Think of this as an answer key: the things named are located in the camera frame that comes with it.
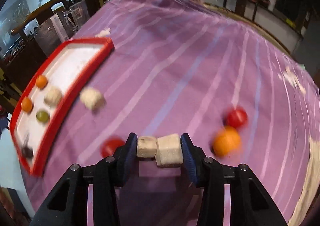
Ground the orange mandarin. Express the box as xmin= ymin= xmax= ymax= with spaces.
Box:
xmin=211 ymin=126 xmax=241 ymax=158
xmin=35 ymin=75 xmax=48 ymax=90
xmin=21 ymin=97 xmax=33 ymax=113

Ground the red tomato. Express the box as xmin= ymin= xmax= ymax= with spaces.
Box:
xmin=100 ymin=136 xmax=125 ymax=158
xmin=225 ymin=107 xmax=248 ymax=129

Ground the beige cube block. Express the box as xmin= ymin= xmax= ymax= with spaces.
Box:
xmin=155 ymin=133 xmax=183 ymax=167

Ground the small beige block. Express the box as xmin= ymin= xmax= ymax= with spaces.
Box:
xmin=136 ymin=136 xmax=157 ymax=158

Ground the large beige layered block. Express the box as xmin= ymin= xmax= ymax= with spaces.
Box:
xmin=80 ymin=88 xmax=105 ymax=111

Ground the cream knitted cloth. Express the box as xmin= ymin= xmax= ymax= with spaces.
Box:
xmin=289 ymin=136 xmax=319 ymax=225

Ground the green grape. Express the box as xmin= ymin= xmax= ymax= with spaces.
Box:
xmin=36 ymin=110 xmax=50 ymax=124

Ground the red rimmed white tray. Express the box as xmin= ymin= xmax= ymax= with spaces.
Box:
xmin=10 ymin=37 xmax=114 ymax=177

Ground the purple striped tablecloth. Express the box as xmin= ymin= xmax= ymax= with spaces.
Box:
xmin=24 ymin=0 xmax=319 ymax=223

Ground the wooden chair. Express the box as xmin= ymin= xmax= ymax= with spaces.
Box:
xmin=10 ymin=0 xmax=76 ymax=58

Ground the white thermos bottle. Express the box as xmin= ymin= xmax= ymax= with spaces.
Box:
xmin=268 ymin=0 xmax=277 ymax=12

